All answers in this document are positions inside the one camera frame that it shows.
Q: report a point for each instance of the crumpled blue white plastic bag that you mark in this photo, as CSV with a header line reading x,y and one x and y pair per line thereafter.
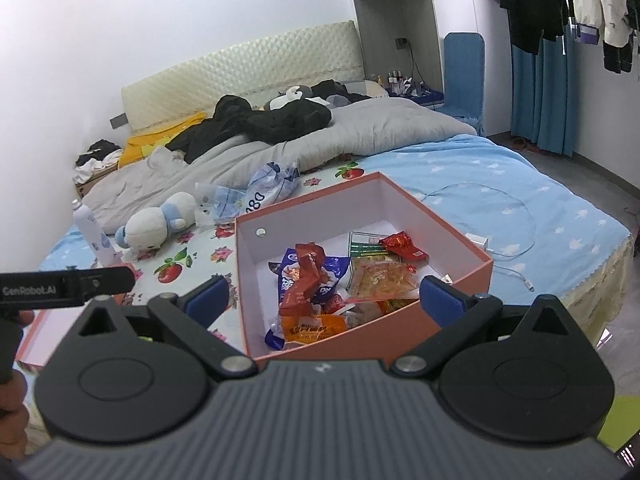
x,y
217,204

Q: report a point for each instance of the grey wardrobe cabinet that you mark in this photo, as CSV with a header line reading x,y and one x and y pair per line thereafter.
x,y
408,35

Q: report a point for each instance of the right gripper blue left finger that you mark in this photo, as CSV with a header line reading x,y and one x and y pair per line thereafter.
x,y
208,301

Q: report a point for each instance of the pink box lid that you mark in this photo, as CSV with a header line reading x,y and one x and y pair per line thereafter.
x,y
43,336

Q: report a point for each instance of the red snack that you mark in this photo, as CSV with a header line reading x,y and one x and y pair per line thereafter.
x,y
301,275

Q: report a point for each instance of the blue chair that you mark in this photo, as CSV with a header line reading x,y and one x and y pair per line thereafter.
x,y
464,78

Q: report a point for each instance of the orange snack packet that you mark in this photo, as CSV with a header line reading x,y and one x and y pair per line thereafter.
x,y
310,329

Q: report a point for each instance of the black clothes pile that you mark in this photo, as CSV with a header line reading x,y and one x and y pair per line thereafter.
x,y
233,116

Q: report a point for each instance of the floral tablecloth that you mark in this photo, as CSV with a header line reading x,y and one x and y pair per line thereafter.
x,y
185,261

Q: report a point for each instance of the pink storage box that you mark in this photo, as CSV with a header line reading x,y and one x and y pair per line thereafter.
x,y
376,330

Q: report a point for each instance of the person's left hand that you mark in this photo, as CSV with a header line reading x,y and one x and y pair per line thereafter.
x,y
14,417

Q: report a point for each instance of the white blue plush toy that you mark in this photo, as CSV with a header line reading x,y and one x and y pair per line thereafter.
x,y
149,228

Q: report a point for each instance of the hanging white jacket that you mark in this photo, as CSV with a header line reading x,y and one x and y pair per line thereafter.
x,y
614,24

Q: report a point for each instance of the grey duvet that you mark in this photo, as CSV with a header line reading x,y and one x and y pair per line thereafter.
x,y
365,128

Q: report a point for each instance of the clear packet brown tofu snack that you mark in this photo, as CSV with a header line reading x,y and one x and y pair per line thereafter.
x,y
376,279

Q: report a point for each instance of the red snack packet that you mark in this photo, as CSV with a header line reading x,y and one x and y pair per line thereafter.
x,y
401,245

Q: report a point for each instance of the yellow pillow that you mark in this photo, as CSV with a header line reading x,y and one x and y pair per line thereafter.
x,y
141,145

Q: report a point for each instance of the green label snack packet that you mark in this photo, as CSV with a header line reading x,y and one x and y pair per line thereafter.
x,y
368,245

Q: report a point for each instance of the light blue bed sheet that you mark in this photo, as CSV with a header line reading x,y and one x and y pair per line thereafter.
x,y
543,237

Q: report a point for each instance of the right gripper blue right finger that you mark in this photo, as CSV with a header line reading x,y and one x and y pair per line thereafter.
x,y
441,302

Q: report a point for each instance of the white spray bottle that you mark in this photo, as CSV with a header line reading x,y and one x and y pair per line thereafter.
x,y
93,234

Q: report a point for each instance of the cream padded headboard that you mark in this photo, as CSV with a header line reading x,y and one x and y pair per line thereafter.
x,y
256,71

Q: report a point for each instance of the blue snack bag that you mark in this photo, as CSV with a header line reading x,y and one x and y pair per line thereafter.
x,y
326,301

